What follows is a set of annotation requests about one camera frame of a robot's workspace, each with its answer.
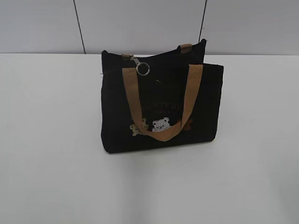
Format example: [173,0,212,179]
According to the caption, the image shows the black tote bag brown handles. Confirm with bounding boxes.
[101,40,224,154]

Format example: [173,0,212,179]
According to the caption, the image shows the silver zipper pull ring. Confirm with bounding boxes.
[130,56,148,76]

